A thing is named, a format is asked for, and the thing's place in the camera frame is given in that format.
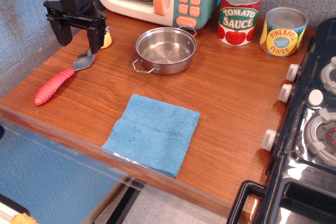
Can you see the silver metal pot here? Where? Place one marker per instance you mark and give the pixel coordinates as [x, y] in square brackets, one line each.
[165, 50]

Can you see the yellow corn egg shape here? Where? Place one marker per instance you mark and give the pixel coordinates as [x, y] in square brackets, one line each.
[107, 41]

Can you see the spoon with red handle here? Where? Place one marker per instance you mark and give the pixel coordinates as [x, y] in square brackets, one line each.
[83, 61]

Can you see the white stove knob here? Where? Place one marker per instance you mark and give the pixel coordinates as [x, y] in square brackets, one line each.
[269, 139]
[285, 93]
[292, 72]

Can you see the yellow fuzzy object corner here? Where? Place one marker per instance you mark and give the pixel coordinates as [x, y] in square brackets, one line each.
[22, 219]

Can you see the pineapple slices can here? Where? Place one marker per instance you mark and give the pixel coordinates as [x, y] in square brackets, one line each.
[283, 31]

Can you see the black toy stove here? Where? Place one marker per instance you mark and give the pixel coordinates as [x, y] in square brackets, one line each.
[300, 184]

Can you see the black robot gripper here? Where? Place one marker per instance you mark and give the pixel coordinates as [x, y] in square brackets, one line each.
[80, 13]

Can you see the white stove knob middle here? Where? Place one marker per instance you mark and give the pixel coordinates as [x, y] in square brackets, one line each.
[285, 93]

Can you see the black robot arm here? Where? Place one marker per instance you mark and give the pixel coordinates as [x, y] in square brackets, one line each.
[63, 15]

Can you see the tomato sauce can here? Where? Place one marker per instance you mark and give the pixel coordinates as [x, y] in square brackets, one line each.
[237, 21]

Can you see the white stove knob bottom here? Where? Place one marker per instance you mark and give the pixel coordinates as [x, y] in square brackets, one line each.
[269, 139]

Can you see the blue folded cloth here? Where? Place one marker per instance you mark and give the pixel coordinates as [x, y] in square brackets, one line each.
[154, 134]

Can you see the white stove knob top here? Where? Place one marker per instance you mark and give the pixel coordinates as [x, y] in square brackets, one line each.
[292, 72]

